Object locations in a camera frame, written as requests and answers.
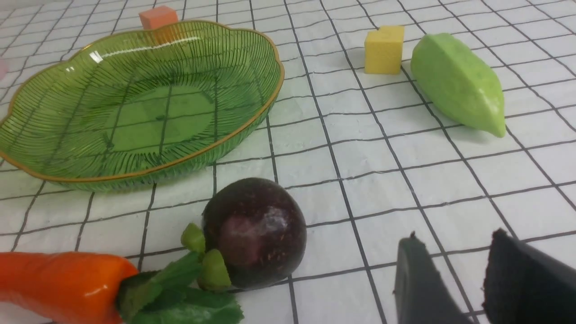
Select yellow foam cube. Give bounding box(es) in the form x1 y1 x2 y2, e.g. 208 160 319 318
364 25 405 75

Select dark purple mangosteen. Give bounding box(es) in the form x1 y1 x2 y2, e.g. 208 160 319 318
180 178 307 291

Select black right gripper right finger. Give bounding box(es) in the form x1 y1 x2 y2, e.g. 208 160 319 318
482 229 576 324

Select green glass leaf plate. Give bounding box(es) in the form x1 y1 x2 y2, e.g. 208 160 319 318
1 20 285 191

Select orange carrot green leaves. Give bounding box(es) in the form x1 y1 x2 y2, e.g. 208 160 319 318
0 252 243 324

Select light green gourd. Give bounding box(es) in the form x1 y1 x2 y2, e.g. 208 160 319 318
410 33 507 138

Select white black grid tablecloth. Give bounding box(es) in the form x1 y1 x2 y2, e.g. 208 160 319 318
1 0 575 324

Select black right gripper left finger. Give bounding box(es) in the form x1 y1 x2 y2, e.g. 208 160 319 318
394 232 471 324

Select orange foam cube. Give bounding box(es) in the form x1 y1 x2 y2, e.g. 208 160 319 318
139 5 179 30

